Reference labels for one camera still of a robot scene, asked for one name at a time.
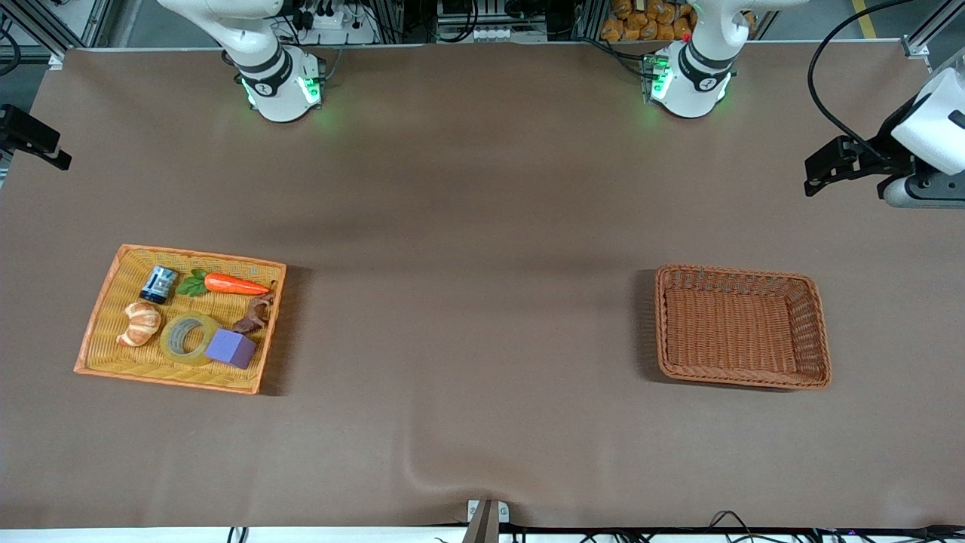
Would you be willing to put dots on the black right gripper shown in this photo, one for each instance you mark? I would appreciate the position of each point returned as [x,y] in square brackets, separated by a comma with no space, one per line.
[22,131]

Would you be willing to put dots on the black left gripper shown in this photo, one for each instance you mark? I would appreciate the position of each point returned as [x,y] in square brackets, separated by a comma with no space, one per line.
[886,148]

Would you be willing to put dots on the orange toy carrot green leaves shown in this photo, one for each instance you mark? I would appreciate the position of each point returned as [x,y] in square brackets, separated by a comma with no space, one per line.
[234,285]

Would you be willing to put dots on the brown toy animal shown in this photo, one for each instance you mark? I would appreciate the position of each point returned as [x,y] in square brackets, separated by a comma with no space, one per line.
[252,320]

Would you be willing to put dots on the purple foam block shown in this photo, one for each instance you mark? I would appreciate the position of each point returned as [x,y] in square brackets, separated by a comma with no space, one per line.
[230,349]

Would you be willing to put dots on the yellow woven tray orange rim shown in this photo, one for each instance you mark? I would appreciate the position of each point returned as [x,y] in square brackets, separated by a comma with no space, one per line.
[113,354]

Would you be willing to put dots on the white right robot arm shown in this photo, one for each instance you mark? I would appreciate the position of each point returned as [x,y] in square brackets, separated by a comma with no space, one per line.
[275,90]

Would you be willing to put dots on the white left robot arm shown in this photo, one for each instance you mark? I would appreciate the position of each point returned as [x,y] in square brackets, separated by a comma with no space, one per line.
[697,87]

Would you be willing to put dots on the brown wicker basket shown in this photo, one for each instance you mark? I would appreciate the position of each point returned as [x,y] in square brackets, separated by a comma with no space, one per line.
[724,332]

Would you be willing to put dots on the white flat power strip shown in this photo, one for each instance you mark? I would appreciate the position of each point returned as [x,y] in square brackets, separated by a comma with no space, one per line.
[509,34]

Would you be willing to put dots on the toy croissant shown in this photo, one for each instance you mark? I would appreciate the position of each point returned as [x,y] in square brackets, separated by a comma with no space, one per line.
[139,324]

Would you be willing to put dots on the white power strip with plugs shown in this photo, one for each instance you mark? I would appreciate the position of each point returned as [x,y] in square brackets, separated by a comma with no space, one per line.
[339,23]

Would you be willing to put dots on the aluminium frame post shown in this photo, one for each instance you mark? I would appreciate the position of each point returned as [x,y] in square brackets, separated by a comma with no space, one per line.
[68,26]
[931,34]

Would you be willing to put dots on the yellow packing tape roll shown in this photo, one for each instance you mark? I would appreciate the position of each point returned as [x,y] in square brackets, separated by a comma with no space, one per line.
[172,347]

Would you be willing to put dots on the bag of orange buns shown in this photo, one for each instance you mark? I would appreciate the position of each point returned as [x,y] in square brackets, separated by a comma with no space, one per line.
[641,23]

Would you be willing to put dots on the brown table cover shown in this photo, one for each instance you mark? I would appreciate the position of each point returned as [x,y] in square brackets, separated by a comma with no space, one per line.
[482,226]

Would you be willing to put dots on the metal bracket with dark wedge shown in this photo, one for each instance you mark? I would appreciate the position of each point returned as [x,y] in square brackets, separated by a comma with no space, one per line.
[486,520]

